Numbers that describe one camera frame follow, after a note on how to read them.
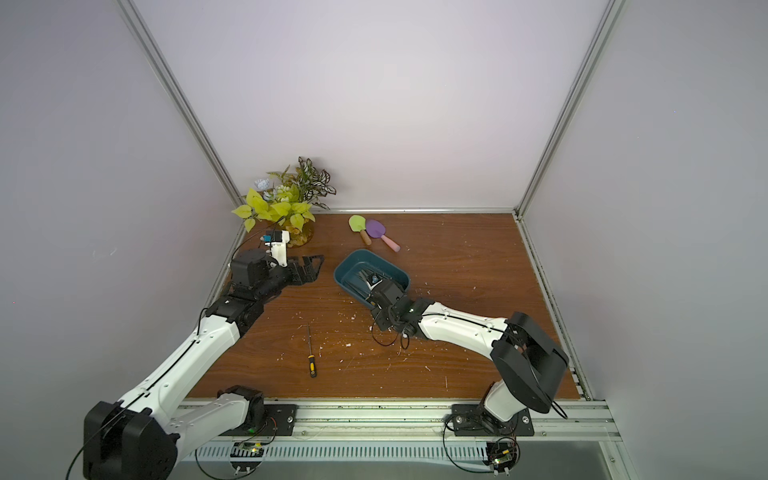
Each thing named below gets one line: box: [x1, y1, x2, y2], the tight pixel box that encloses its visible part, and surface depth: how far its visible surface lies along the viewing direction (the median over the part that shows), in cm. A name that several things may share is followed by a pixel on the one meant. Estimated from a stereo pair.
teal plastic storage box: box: [334, 249, 411, 309], surface depth 102 cm
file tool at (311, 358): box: [308, 325, 317, 378], surface depth 83 cm
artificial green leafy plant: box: [231, 156, 337, 232], surface depth 96 cm
